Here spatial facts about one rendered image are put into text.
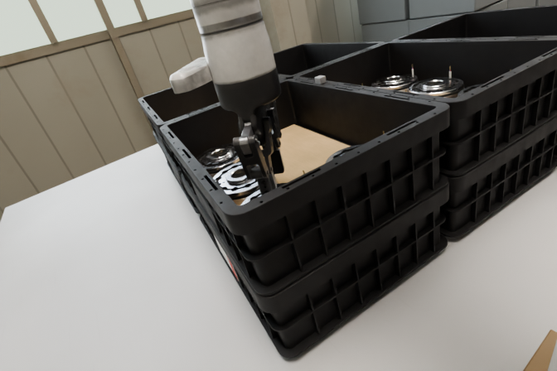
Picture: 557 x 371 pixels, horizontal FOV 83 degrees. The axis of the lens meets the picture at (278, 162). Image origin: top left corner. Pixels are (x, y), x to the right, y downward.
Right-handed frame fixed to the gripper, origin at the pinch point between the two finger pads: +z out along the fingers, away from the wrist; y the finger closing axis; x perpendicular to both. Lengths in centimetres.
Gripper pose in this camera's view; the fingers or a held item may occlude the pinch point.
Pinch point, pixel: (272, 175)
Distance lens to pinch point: 43.5
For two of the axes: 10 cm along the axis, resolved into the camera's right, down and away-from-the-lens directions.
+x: -9.6, 1.2, 2.4
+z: 2.2, 8.6, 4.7
